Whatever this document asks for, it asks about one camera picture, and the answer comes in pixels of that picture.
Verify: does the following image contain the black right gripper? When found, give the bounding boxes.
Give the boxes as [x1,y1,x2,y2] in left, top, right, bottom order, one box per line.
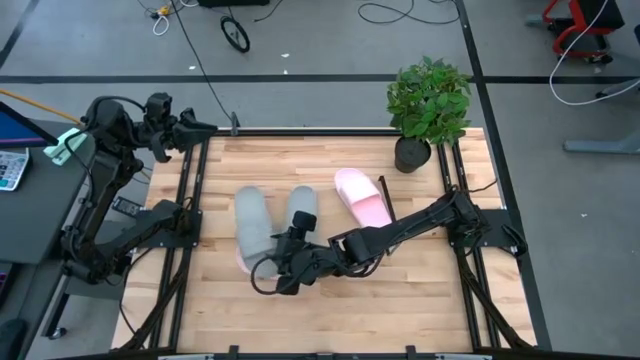
[272,210,326,296]

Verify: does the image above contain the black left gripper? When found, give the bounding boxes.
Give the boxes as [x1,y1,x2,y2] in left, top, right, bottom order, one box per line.
[144,92,219,164]

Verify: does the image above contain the grey rubber slide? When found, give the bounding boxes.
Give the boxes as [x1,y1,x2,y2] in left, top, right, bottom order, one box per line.
[234,185,279,280]
[279,185,320,241]

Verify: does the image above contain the wooden shelf black metal legs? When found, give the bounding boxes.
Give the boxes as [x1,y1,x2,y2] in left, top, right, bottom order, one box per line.
[244,174,404,279]

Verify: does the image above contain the black rig front bar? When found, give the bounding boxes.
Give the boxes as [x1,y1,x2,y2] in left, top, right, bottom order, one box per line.
[49,346,640,360]

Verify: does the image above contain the small black power adapter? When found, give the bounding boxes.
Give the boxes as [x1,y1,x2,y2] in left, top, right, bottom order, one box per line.
[112,196,145,217]

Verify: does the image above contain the mint green stapler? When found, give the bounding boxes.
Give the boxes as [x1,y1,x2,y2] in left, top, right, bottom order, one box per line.
[43,127,88,167]

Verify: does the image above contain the black box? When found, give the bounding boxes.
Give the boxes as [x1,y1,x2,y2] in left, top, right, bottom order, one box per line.
[197,0,271,8]

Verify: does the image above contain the computer monitor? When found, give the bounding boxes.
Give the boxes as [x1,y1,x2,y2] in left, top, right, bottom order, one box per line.
[0,101,60,149]

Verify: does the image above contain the grey calculator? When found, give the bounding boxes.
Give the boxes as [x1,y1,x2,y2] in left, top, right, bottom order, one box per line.
[0,148,31,193]

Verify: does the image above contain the black desk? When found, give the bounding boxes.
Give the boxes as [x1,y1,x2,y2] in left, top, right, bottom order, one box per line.
[0,118,132,346]

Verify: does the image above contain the green potted plant black pot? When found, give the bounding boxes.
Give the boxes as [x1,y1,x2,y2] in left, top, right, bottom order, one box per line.
[385,54,474,175]

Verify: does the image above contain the grey table base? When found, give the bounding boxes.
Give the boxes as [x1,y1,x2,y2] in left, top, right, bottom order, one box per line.
[563,77,640,155]

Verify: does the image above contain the red and black cart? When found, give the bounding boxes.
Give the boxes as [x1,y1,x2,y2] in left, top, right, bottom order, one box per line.
[524,0,626,65]

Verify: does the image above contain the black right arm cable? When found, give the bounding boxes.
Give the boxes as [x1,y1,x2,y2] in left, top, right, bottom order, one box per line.
[249,256,284,297]

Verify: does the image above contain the long black floor cable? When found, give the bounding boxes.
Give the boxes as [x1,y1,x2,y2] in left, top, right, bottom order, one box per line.
[169,0,235,125]

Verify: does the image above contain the small white cable yellow plug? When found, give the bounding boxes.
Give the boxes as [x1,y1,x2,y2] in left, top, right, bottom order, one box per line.
[151,3,172,37]

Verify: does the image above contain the black coiled cable ring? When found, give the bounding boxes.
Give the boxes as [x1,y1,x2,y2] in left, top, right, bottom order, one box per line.
[220,15,251,54]

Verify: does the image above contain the black aluminium table frame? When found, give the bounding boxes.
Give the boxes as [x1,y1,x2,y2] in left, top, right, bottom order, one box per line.
[112,127,539,352]

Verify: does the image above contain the thin black curled floor cable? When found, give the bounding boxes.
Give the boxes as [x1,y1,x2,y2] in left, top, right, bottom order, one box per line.
[357,0,461,26]

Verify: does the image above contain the long white cable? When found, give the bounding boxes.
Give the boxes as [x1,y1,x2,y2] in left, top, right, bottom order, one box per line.
[548,0,640,107]

